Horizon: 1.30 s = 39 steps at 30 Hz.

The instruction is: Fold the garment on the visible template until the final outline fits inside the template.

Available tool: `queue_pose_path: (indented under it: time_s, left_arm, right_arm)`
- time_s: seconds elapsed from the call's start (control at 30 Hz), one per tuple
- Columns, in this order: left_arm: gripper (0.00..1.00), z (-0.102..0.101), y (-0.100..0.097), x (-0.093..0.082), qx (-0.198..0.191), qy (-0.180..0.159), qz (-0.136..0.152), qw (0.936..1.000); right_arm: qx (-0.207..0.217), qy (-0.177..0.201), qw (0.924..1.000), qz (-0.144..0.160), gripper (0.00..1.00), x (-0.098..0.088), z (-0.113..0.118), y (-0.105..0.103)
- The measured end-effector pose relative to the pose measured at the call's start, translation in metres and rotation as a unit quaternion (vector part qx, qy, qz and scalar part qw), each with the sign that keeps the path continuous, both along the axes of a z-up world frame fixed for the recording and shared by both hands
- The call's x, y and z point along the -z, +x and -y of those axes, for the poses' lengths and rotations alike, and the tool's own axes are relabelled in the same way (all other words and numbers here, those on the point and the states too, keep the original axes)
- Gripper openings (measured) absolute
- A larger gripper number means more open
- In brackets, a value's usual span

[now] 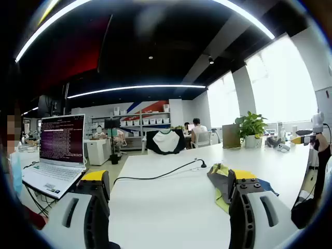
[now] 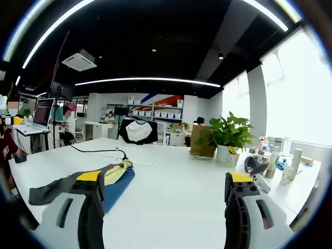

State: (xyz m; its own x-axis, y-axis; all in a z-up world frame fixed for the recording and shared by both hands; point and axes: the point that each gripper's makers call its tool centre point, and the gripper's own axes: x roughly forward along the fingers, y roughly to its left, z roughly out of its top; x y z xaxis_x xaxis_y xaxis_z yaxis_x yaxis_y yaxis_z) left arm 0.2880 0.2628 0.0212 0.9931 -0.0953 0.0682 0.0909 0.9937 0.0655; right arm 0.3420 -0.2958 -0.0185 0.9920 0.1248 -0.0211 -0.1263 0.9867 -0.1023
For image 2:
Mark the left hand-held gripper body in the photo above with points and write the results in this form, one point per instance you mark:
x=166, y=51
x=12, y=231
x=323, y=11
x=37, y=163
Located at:
x=3, y=103

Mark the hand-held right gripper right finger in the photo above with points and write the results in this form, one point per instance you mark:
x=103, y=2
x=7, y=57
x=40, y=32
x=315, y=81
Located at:
x=278, y=220

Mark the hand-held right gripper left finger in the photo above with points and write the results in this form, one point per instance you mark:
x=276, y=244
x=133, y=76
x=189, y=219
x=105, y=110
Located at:
x=49, y=220

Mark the yellow garment dark sleeves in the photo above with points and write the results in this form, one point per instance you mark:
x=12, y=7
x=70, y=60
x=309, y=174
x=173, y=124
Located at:
x=115, y=173

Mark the small green desk plant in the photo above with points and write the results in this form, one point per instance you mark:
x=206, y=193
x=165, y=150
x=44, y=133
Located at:
x=185, y=125
x=27, y=113

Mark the silver open laptop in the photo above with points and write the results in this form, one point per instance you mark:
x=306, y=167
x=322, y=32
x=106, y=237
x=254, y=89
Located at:
x=42, y=111

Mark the black computer mouse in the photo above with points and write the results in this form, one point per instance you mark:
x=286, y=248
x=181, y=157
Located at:
x=20, y=158

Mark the white game controller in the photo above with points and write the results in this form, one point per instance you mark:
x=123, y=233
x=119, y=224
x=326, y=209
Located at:
x=262, y=182

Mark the teal panel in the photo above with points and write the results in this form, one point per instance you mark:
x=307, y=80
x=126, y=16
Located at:
x=59, y=114

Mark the black tripod pole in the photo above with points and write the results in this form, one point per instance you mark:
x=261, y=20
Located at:
x=60, y=90

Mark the green label bottle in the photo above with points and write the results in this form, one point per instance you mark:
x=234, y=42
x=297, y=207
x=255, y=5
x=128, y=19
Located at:
x=272, y=166

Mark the black monitor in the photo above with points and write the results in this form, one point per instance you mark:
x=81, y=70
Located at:
x=68, y=90

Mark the tall white bottle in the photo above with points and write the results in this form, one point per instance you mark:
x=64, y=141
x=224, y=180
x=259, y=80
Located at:
x=287, y=146
x=296, y=160

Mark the white office chair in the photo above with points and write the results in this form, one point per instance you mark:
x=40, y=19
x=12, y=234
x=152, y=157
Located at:
x=80, y=127

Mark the row of small jars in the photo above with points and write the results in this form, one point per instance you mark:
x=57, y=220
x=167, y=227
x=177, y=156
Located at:
x=259, y=155

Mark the long ceiling light strip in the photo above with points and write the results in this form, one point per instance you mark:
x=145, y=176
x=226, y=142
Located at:
x=39, y=42
x=155, y=78
x=281, y=23

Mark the white office desk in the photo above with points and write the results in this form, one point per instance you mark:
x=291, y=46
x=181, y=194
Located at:
x=98, y=129

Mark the ceiling air conditioner unit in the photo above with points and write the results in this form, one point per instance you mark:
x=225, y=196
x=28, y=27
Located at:
x=77, y=62

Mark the green potted plant white pot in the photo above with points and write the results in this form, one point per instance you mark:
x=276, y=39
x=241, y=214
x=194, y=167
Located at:
x=223, y=155

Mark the brown cardboard box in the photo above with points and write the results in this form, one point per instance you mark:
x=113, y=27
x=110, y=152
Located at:
x=201, y=140

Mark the black white raglan shirt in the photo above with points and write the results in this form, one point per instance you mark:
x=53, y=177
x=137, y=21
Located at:
x=137, y=131

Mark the white drawer cabinet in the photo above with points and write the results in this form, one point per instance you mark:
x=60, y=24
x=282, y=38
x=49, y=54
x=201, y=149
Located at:
x=161, y=133

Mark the black ceiling spotlight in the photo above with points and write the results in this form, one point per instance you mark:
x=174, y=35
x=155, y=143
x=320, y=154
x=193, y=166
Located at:
x=220, y=55

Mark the white wall shelf with boxes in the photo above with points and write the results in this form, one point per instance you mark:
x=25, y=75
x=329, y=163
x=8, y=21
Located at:
x=166, y=114

